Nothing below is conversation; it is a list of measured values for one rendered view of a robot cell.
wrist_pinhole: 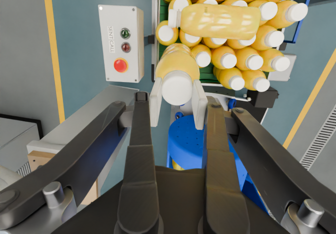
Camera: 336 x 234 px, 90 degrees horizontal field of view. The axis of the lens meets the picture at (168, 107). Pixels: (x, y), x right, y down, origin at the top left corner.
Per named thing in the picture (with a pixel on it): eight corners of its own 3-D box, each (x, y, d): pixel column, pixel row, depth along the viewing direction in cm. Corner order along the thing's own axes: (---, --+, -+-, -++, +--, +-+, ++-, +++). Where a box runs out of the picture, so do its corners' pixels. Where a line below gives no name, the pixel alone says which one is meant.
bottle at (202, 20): (247, 46, 43) (174, 40, 43) (246, 21, 44) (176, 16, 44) (262, 27, 36) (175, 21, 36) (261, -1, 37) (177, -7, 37)
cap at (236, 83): (232, 90, 52) (233, 92, 50) (227, 79, 51) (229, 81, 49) (244, 84, 51) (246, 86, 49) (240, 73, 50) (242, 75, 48)
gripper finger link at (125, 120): (146, 130, 14) (110, 128, 14) (153, 105, 18) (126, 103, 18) (146, 113, 13) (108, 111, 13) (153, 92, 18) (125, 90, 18)
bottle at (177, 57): (177, 79, 41) (176, 120, 24) (155, 58, 39) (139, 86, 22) (199, 59, 38) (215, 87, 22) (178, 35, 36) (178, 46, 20)
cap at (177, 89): (176, 105, 23) (176, 111, 22) (156, 86, 22) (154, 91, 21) (198, 86, 22) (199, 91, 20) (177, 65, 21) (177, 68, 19)
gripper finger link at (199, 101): (199, 99, 14) (208, 100, 14) (193, 78, 21) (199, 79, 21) (195, 130, 16) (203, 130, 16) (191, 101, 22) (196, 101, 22)
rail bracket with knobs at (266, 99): (239, 97, 72) (248, 107, 63) (243, 80, 69) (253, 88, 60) (262, 98, 72) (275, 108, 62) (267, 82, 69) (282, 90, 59)
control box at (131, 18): (116, 73, 60) (105, 81, 51) (111, 9, 52) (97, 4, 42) (144, 75, 60) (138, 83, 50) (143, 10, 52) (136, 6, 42)
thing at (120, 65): (115, 71, 50) (114, 71, 48) (114, 58, 48) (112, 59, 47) (127, 71, 49) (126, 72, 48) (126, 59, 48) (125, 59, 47)
